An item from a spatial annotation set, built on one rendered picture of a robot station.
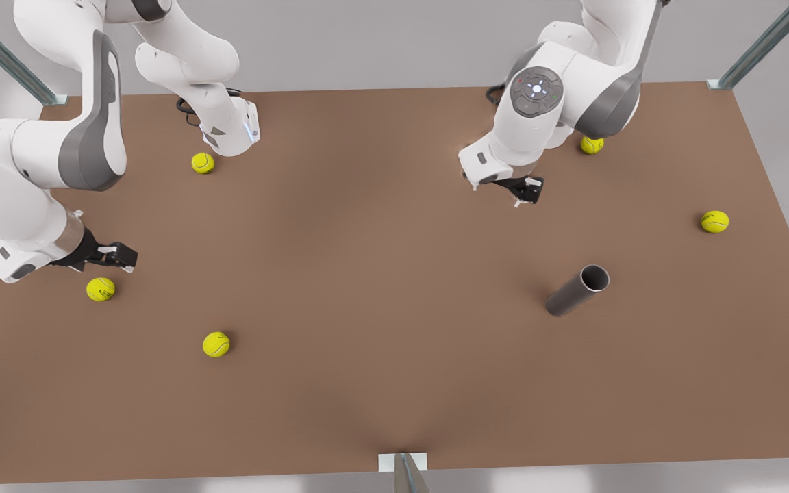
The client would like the grey tennis tube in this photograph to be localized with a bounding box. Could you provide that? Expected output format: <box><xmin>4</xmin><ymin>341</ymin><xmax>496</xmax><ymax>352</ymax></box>
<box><xmin>545</xmin><ymin>264</ymin><xmax>611</xmax><ymax>318</ymax></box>

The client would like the silver frame post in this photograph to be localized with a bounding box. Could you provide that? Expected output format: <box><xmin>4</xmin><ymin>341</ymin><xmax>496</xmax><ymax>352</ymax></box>
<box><xmin>707</xmin><ymin>0</ymin><xmax>789</xmax><ymax>91</ymax></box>
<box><xmin>0</xmin><ymin>3</ymin><xmax>69</xmax><ymax>107</ymax></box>
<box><xmin>378</xmin><ymin>452</ymin><xmax>431</xmax><ymax>493</ymax></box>

